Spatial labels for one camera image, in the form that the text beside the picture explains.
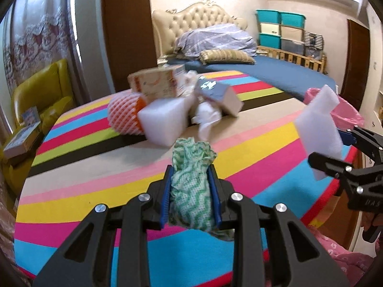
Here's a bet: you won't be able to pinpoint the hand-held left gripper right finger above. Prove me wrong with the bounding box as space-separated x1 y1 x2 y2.
207 165 350 287

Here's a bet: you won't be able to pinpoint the white foam piece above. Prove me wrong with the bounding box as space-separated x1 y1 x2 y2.
295 85 344 181

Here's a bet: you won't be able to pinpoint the lace curtain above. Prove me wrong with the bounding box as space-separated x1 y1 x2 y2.
2 0 86 102

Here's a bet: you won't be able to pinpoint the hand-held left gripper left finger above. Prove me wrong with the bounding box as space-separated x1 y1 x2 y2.
32 165 175 287

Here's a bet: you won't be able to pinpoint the white tissue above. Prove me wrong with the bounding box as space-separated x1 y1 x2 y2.
191 99 223 141

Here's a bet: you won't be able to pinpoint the beige tufted headboard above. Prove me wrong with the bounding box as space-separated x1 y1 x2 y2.
152 0 249 61

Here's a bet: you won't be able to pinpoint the pink printed cloth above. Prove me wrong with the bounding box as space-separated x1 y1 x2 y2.
304 224 380 287

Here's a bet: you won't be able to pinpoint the white foam block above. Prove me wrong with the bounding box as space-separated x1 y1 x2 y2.
138 97 195 148

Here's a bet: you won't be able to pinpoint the brown wooden door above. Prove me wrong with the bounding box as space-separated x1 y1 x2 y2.
340 19 372 111

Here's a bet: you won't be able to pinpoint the books on armchair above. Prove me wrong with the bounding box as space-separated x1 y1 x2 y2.
3 124 44 159

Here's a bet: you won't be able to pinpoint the blue bed sheet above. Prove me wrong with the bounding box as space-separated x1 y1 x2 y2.
184 55 337 97

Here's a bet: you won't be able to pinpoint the pink trash bag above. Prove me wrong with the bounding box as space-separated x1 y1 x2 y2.
304 87 366 132

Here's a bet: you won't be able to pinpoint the stack of storage boxes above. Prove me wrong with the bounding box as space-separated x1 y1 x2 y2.
255 9 325 62

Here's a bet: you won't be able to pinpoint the wooden bed rail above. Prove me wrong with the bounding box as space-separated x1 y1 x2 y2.
257 45 327 74

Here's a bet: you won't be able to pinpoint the orange fruit in foam net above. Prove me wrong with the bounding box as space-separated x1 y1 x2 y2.
107 93 147 135

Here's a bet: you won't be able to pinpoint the tan cardboard box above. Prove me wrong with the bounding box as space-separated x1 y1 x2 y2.
128 66 184 99

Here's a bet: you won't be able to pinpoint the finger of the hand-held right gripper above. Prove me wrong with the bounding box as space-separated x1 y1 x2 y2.
308 152 365 186
338 127 383 159

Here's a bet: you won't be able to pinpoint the crumpled white paper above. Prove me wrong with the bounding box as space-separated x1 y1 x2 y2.
180 70 199 96

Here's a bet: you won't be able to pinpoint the grey striped quilt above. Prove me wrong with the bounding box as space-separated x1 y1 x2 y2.
174 23 258 59

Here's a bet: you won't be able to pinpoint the brown wooden wardrobe panel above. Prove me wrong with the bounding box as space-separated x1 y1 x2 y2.
102 0 159 94

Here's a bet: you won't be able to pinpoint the yellow armchair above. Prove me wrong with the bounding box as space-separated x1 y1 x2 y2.
1 58 77 198

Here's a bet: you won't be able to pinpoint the gold striped pillow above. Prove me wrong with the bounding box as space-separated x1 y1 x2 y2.
199 49 256 65

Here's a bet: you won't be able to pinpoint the green patterned cloth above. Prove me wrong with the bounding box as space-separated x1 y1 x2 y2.
168 138 235 241

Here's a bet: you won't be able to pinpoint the colourful striped tablecloth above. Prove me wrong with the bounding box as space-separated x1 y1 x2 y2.
13 70 360 287

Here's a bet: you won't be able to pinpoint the small blue printed box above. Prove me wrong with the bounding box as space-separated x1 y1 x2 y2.
22 107 41 127

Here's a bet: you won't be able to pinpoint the blue and white carton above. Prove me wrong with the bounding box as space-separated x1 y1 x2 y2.
194 79 243 117

